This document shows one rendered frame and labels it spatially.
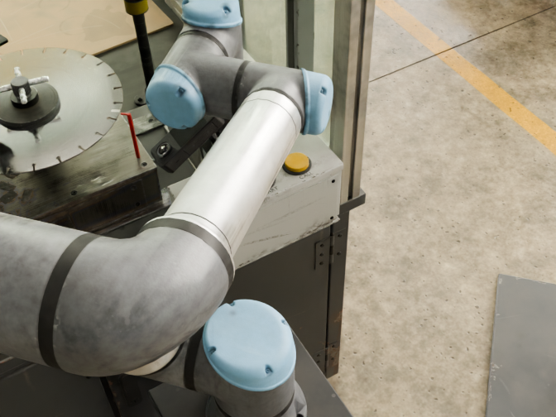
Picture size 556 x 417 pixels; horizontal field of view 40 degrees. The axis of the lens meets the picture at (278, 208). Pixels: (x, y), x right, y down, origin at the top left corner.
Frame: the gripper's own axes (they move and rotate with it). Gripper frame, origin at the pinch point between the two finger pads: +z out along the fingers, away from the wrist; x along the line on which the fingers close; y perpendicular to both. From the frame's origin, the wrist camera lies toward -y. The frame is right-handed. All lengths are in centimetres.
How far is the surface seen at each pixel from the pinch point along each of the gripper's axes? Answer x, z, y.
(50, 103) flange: 29.7, -4.6, -16.8
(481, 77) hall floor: 80, 92, 142
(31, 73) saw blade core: 40.7, -3.6, -16.7
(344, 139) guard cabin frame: -0.4, 0.1, 24.1
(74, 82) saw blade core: 34.1, -3.6, -11.1
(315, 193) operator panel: -3.7, 6.1, 16.2
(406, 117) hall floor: 76, 92, 105
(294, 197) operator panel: -3.7, 4.8, 12.1
